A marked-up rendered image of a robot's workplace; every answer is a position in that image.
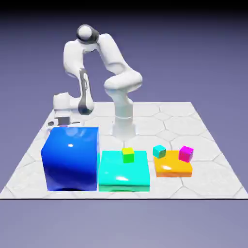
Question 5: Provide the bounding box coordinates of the small yellow-green cube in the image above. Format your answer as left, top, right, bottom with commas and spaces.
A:
121, 147, 135, 164

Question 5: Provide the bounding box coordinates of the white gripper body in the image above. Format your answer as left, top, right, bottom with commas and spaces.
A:
46, 120, 81, 134

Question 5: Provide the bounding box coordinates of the large blue box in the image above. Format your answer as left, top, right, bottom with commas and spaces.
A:
40, 126, 100, 192

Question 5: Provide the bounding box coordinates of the small cyan cube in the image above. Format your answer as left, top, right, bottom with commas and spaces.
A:
152, 144, 167, 159

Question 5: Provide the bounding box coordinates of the large cyan box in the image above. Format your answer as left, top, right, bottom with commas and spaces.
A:
98, 150, 151, 193

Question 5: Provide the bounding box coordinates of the large orange box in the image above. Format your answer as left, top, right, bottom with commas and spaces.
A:
153, 150, 193, 178

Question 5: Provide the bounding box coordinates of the small magenta cube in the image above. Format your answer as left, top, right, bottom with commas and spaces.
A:
178, 145, 194, 163

